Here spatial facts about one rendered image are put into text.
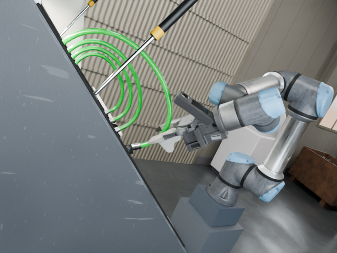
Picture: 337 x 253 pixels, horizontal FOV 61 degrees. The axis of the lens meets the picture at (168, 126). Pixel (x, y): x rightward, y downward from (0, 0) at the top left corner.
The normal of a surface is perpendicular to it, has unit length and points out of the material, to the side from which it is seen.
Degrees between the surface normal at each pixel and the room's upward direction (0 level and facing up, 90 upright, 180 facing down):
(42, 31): 90
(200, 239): 90
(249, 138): 90
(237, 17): 90
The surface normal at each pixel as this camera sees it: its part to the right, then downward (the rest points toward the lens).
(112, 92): 0.50, 0.45
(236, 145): -0.74, -0.13
